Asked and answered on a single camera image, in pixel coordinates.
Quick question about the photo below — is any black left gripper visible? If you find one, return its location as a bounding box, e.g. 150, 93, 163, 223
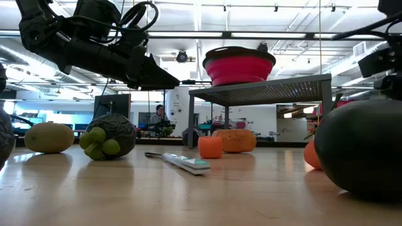
58, 41, 181, 92

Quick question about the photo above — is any red bowl with grey rim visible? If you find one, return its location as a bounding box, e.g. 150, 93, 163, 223
202, 46, 277, 88

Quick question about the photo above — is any small orange blocky fruit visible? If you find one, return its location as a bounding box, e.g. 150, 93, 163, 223
197, 136, 224, 159

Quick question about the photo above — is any large wrinkled orange fruit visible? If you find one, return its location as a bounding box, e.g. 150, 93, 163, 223
212, 128, 257, 154

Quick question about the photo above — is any dark purple textured cabbage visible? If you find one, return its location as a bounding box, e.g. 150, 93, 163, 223
0, 108, 16, 170

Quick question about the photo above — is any small round orange fruit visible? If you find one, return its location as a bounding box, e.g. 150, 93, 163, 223
303, 133, 323, 171

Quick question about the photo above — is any dark green watermelon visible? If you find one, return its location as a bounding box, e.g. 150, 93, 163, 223
313, 99, 402, 203

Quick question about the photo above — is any white round column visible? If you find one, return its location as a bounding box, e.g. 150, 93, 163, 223
166, 87, 190, 136

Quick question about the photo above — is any person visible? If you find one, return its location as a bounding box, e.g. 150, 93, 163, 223
149, 104, 168, 125

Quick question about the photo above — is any black monitor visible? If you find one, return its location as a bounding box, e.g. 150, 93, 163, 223
94, 93, 131, 119

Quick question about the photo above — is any green grape bunch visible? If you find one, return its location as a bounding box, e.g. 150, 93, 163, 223
79, 126, 121, 161

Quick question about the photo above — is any white teal flat utensil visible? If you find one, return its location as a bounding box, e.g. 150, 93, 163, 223
144, 151, 212, 176

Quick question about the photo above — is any grey perforated metal shelf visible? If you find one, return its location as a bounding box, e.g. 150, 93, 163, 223
187, 73, 333, 150

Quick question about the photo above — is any black overhead frame bar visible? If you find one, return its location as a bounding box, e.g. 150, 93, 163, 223
0, 30, 390, 41

